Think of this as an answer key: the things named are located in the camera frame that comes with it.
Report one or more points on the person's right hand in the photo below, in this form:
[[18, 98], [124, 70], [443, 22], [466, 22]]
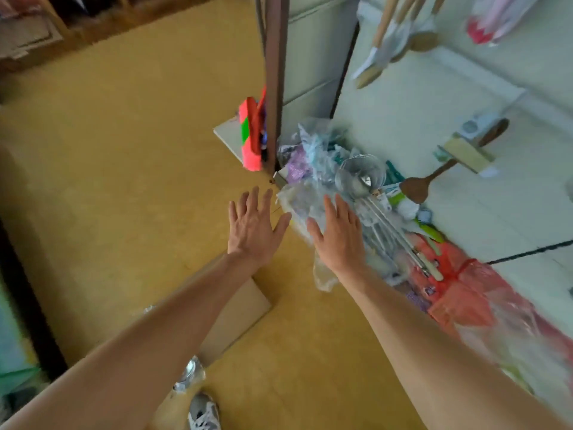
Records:
[[342, 246]]

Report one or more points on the person's left hand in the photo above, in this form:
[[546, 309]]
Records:
[[255, 228]]

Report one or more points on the person's right forearm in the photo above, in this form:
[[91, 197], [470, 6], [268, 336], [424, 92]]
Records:
[[448, 353]]

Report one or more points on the person's left forearm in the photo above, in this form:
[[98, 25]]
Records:
[[134, 353]]

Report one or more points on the large steel strainer ladle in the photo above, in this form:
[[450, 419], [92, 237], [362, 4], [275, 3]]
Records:
[[361, 174]]

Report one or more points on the pile of plastic wrapped utensils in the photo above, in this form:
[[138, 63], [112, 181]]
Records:
[[309, 170]]

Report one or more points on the white flat board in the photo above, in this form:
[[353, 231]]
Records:
[[228, 138]]

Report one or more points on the pink green broom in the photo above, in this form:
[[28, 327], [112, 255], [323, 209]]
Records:
[[276, 85], [251, 134]]

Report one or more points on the brown cardboard sheet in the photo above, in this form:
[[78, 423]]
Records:
[[237, 322]]

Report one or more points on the dark wooden spatula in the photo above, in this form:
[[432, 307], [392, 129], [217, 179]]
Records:
[[421, 186]]

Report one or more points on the red plastic wrapped packets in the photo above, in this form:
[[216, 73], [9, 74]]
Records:
[[465, 300]]

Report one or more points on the wooden brushes hanging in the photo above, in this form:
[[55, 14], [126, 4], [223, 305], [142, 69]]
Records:
[[369, 71]]

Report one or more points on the grey white sneaker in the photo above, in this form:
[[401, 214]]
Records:
[[204, 412]]

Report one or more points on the wooden dish brushes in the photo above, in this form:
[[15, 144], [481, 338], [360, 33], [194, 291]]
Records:
[[425, 36]]

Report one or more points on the wooden bookshelf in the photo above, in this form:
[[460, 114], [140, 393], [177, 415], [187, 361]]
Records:
[[54, 31]]

